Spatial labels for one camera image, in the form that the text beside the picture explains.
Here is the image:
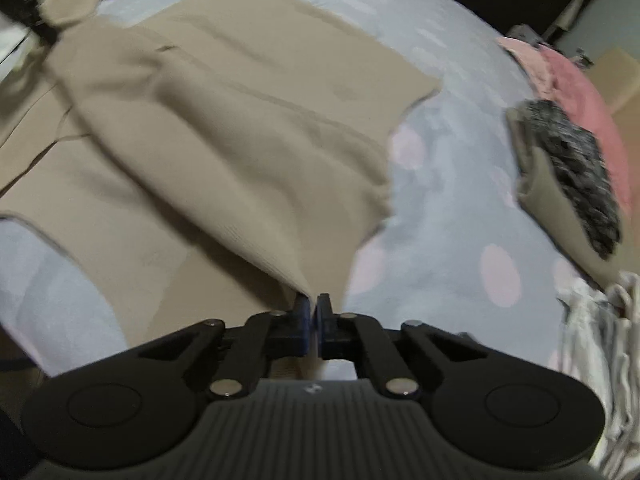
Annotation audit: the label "white cloth pile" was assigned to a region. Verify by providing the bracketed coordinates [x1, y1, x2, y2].
[556, 270, 640, 480]

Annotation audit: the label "pink pillow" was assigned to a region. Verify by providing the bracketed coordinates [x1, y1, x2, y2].
[539, 44, 634, 212]

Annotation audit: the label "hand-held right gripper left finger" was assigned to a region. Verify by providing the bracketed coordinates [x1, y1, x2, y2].
[125, 292, 315, 402]

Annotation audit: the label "black grey knit garment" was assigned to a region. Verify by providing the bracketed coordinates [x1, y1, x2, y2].
[517, 98, 624, 261]

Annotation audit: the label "pink cloth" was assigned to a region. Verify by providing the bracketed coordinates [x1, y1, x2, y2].
[497, 34, 557, 97]

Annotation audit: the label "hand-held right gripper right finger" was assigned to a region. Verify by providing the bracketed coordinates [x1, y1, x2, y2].
[317, 292, 497, 402]

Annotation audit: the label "folded beige and black clothes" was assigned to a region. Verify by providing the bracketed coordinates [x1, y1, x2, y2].
[506, 107, 624, 289]

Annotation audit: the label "beige knit garment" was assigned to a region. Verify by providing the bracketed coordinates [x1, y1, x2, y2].
[0, 0, 443, 381]

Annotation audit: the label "bed with dotted sheet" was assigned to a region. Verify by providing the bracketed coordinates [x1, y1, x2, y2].
[0, 0, 640, 411]

